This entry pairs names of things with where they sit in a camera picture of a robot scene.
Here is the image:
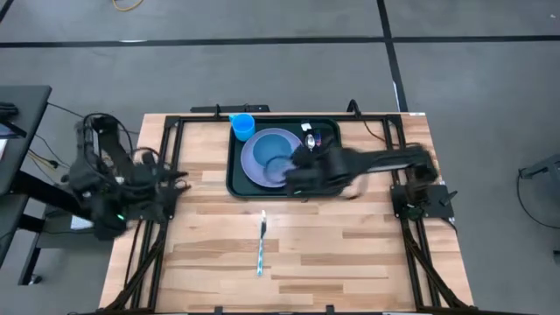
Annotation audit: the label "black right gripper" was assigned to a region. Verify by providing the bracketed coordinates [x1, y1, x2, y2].
[283, 146, 351, 198]

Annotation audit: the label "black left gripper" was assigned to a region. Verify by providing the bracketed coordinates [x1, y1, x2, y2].
[135, 150, 193, 207]

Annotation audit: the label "black plastic tray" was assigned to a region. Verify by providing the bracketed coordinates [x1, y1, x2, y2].
[225, 115, 347, 200]

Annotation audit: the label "blue bowl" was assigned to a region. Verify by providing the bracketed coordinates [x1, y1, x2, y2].
[252, 133, 295, 170]

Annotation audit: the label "lilac round plate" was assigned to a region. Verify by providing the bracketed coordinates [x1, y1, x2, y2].
[240, 127, 307, 189]

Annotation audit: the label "blue plastic cup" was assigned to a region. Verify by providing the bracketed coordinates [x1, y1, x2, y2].
[228, 113, 256, 143]

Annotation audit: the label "black bar-shaped device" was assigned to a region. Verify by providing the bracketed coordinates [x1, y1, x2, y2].
[190, 103, 271, 114]

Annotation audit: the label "white paper sheet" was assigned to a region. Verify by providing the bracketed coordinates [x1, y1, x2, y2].
[69, 213, 95, 231]

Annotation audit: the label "black desk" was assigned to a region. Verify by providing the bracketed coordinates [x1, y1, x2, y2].
[0, 85, 117, 285]

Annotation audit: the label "grey equipment stand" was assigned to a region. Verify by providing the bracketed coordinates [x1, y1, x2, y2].
[519, 152, 560, 181]

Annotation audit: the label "teal-white-handled knife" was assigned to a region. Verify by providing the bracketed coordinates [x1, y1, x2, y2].
[255, 208, 267, 277]

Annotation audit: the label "yellow cable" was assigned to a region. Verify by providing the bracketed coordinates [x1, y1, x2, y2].
[111, 0, 144, 12]

